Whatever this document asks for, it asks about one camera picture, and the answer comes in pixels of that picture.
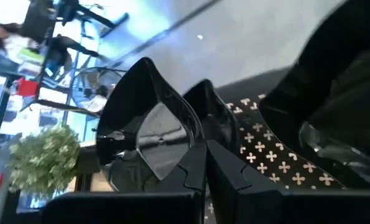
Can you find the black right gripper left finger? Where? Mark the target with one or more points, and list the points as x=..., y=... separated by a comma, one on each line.
x=125, y=208

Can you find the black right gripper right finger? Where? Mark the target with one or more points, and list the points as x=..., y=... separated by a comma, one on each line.
x=281, y=208

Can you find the black leaf-shaped mini plate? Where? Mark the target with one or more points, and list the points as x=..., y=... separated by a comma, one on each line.
x=160, y=137

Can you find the black scalloped mini bowl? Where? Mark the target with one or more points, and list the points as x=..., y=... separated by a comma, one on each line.
x=343, y=93

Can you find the black perforated metal stand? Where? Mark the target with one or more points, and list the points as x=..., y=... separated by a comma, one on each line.
x=267, y=144

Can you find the green potted plant black pot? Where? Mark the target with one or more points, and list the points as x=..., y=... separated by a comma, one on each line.
x=44, y=161

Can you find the grey desk top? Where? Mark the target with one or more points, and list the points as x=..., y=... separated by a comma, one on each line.
x=7, y=205

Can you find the black floor fan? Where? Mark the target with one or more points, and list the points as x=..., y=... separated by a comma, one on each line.
x=97, y=93

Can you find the red box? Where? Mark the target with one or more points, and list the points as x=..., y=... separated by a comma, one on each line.
x=27, y=87

